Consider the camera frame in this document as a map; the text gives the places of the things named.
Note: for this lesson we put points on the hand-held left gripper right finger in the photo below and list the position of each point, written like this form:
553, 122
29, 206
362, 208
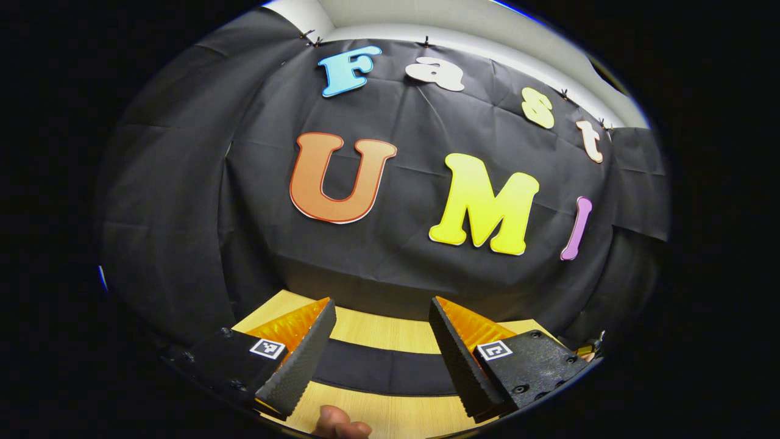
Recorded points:
460, 366

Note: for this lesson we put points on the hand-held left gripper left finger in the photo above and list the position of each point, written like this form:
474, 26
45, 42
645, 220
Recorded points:
301, 366

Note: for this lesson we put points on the dark blue jeans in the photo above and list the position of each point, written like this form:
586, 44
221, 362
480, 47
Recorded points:
384, 369

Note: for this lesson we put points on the black backdrop cloth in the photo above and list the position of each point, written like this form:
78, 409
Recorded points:
396, 262

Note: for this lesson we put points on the row of black cloth clips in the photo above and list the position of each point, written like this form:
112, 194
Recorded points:
426, 41

